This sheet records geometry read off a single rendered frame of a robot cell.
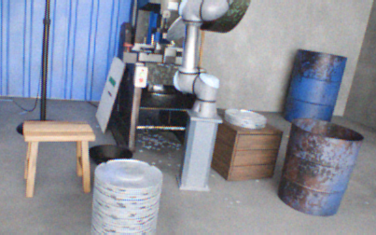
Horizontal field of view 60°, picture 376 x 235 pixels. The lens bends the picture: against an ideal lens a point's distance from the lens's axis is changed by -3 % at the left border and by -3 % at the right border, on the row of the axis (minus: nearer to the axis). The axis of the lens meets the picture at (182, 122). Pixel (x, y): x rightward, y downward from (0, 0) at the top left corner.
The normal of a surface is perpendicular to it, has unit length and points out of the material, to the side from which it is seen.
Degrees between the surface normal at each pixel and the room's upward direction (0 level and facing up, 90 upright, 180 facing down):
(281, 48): 90
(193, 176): 90
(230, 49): 90
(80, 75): 90
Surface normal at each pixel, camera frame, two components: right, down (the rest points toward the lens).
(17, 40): 0.33, 0.31
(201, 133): 0.13, 0.29
